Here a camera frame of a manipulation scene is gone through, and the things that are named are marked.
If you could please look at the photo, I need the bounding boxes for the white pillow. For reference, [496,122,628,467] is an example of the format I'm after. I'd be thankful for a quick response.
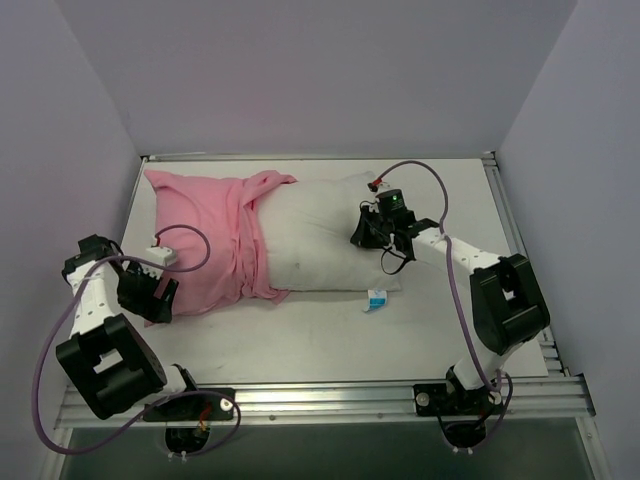
[257,171,401,292]

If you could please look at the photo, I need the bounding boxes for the pink floral pillowcase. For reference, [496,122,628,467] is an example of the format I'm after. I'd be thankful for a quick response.
[144,170,296,316]

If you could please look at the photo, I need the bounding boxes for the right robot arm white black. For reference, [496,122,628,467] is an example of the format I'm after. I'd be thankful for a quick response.
[350,189,550,413]

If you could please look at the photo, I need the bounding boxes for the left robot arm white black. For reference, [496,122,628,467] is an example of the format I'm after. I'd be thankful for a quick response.
[56,234,202,420]

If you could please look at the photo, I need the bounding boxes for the white blue pillow label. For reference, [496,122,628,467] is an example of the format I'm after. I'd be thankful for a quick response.
[363,289,388,313]

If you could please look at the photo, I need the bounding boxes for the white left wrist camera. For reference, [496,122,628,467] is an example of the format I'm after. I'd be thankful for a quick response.
[142,241,177,280]

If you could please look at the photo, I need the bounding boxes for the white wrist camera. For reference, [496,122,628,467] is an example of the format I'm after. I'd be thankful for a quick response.
[142,241,177,280]
[367,178,393,198]

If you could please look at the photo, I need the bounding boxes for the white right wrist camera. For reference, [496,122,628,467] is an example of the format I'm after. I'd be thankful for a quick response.
[367,178,393,198]

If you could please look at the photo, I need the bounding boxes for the aluminium back rail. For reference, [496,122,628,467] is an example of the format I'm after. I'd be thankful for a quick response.
[141,151,496,162]

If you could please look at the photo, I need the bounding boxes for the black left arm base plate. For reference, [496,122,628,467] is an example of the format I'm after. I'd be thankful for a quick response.
[143,387,236,423]

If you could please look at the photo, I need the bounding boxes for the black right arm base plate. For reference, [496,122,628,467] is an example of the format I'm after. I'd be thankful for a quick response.
[412,381,503,417]

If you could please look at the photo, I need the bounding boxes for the aluminium front rail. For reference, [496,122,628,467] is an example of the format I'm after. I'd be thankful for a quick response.
[54,375,596,430]

